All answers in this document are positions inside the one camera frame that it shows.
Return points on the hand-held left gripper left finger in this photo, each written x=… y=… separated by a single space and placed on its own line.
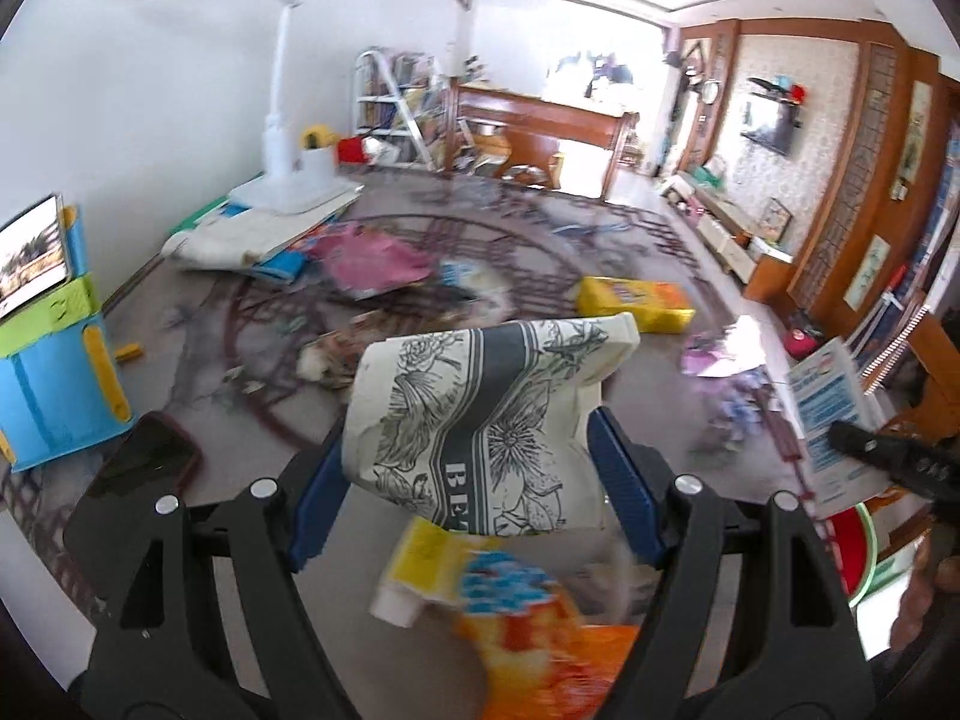
x=315 y=499

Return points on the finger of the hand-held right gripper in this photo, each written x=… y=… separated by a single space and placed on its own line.
x=892 y=459

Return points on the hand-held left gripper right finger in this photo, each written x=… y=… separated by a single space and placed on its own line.
x=628 y=491

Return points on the floral printed paper carton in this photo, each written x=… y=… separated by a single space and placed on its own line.
x=480 y=420

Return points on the blue white leaflet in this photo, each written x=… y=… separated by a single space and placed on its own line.
x=825 y=405

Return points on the yellow white carton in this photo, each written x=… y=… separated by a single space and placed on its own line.
x=420 y=562

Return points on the crumpled brown wrapper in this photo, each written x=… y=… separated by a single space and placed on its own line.
x=330 y=360

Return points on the purple foil wrapper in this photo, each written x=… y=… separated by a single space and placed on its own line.
x=720 y=356

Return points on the black smartphone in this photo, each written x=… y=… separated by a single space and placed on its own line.
x=135 y=474

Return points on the yellow packet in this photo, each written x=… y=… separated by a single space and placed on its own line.
x=634 y=304

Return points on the orange snack packet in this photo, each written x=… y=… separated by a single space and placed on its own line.
x=525 y=652

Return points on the small yellow block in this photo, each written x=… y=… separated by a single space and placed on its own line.
x=127 y=353

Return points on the blue book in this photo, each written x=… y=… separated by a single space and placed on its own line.
x=289 y=262

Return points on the pink plastic bag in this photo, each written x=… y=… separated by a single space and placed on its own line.
x=375 y=262

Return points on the blue white wrapper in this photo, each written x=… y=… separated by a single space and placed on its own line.
x=469 y=277

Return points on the small framed picture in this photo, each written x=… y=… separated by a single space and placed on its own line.
x=775 y=217

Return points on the white cloth bag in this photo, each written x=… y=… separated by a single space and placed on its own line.
x=225 y=240

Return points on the television cabinet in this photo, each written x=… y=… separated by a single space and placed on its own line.
x=731 y=229

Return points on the blue toy box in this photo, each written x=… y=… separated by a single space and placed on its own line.
x=52 y=382

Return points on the green book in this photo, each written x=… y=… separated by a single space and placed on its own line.
x=196 y=216

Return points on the red container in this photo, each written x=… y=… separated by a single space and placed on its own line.
x=352 y=150

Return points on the wooden dining chair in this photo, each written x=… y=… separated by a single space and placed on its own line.
x=529 y=146

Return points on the tablet screen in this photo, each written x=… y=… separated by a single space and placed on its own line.
x=30 y=255

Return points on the wooden sofa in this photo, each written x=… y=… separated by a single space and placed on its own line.
x=570 y=120

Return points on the white step ladder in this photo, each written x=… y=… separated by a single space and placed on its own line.
x=411 y=124

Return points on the bookshelf with books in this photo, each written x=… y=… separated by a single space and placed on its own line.
x=375 y=109

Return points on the hanging clothes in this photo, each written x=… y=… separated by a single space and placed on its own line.
x=600 y=67

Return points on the white desk lamp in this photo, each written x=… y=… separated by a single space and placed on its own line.
x=281 y=52

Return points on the hanging wall scroll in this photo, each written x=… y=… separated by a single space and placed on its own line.
x=911 y=139

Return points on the wall television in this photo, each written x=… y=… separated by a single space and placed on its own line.
x=769 y=124

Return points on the wall shelf with bowls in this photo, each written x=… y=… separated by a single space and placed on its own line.
x=784 y=88

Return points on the round wall clock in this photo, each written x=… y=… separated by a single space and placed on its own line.
x=709 y=90

